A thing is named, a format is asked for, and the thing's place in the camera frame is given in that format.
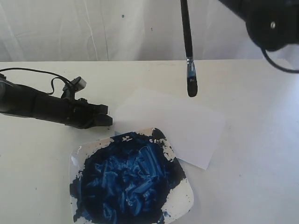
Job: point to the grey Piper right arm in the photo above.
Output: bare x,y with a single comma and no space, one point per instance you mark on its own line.
271,24

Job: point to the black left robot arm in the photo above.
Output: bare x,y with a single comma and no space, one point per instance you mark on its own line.
24,101

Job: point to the black paintbrush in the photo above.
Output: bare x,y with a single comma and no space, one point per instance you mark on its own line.
192,85

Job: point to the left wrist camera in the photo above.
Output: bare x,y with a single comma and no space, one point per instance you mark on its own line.
78,84

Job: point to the white paper sheet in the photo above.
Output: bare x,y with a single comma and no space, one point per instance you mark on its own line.
192,130

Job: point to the white square plate blue paint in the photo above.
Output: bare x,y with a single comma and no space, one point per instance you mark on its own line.
131,178

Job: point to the white backdrop cloth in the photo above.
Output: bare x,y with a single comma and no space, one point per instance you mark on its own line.
119,30

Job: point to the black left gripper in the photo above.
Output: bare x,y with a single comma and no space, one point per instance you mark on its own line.
82,115

